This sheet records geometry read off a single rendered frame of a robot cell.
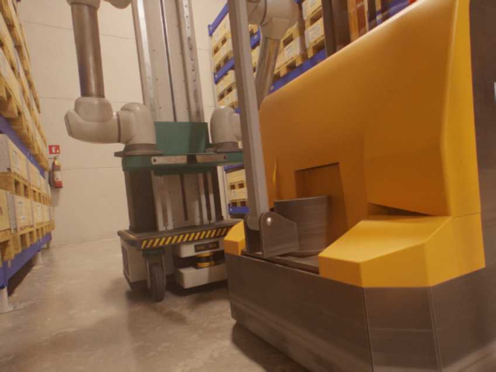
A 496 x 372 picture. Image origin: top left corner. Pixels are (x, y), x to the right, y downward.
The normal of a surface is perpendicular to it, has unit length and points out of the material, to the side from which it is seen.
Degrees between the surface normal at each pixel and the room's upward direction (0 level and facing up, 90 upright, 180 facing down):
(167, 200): 90
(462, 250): 90
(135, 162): 90
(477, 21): 90
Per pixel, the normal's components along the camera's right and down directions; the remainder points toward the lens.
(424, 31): -0.87, -0.18
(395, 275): -0.28, 0.03
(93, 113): 0.47, 0.16
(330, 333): -0.87, 0.09
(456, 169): 0.48, -0.05
